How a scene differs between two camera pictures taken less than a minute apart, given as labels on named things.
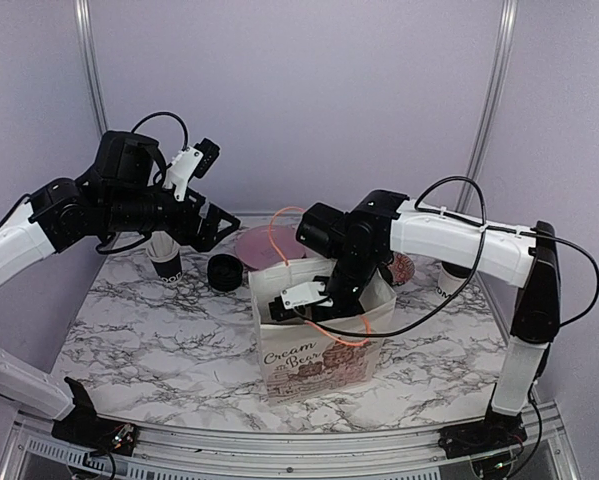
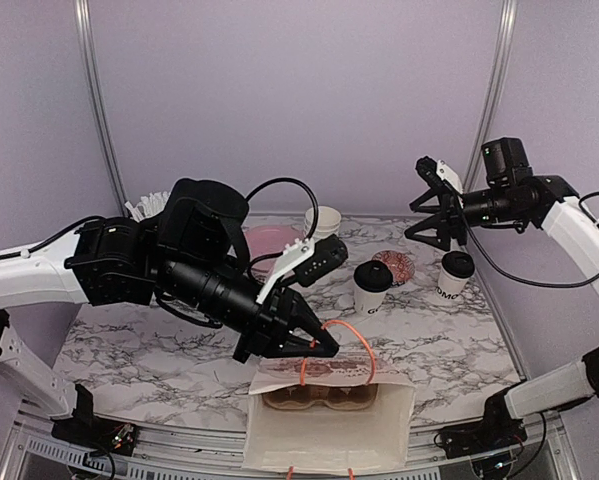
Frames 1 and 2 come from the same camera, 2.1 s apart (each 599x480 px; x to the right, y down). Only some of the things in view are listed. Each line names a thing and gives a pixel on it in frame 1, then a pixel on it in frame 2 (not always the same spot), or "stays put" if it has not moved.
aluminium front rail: (33, 453) stays put
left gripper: (186, 233) → (283, 312)
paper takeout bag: (302, 358) → (327, 412)
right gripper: (329, 314) → (449, 210)
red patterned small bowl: (402, 269) stays put
